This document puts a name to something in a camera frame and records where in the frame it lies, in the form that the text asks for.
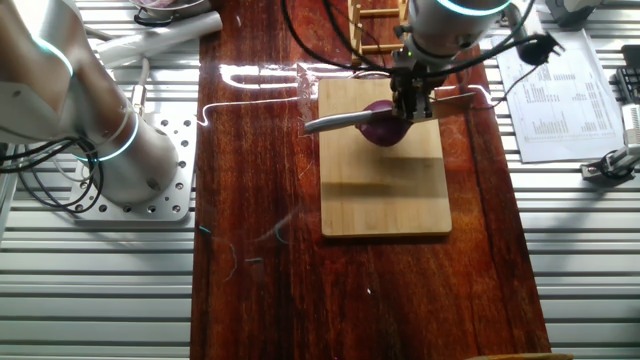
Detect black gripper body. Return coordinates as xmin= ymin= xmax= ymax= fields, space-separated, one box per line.
xmin=388 ymin=64 xmax=441 ymax=101

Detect purple onion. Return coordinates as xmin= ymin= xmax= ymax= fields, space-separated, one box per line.
xmin=355 ymin=99 xmax=414 ymax=149

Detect steel cleaver knife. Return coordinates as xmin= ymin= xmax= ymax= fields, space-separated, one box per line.
xmin=303 ymin=91 xmax=477 ymax=135

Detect wooden knife rack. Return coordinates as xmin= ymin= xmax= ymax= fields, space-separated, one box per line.
xmin=348 ymin=0 xmax=410 ymax=65

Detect bamboo cutting board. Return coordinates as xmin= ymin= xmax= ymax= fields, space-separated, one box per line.
xmin=317 ymin=75 xmax=454 ymax=239

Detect printed paper sheet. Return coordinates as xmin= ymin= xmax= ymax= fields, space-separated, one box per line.
xmin=492 ymin=28 xmax=626 ymax=165

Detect glossy wood-grain table mat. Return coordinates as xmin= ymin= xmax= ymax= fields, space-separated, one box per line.
xmin=189 ymin=0 xmax=551 ymax=360

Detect white plastic roll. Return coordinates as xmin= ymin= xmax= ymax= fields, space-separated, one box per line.
xmin=94 ymin=10 xmax=224 ymax=70

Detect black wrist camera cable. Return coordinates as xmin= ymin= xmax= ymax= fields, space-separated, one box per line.
xmin=424 ymin=33 xmax=546 ymax=80

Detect thick black gripper cable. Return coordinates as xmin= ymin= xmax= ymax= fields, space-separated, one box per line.
xmin=279 ymin=0 xmax=401 ymax=76

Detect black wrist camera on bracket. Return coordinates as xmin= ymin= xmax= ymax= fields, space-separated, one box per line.
xmin=504 ymin=2 xmax=566 ymax=67

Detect grey metal mount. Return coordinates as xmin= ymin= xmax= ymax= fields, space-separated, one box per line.
xmin=543 ymin=0 xmax=604 ymax=27

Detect silver bar-shaped camera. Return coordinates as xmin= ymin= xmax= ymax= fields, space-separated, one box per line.
xmin=619 ymin=102 xmax=640 ymax=147

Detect steel bowl with black handles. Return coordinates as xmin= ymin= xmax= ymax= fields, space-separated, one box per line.
xmin=127 ymin=0 xmax=211 ymax=27

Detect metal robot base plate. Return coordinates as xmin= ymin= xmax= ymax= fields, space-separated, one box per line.
xmin=67 ymin=112 xmax=199 ymax=224

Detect grey cable with metal connector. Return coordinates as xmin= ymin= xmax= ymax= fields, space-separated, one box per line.
xmin=130 ymin=57 xmax=152 ymax=119

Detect black looped robot cables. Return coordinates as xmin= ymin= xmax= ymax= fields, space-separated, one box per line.
xmin=0 ymin=135 xmax=105 ymax=215

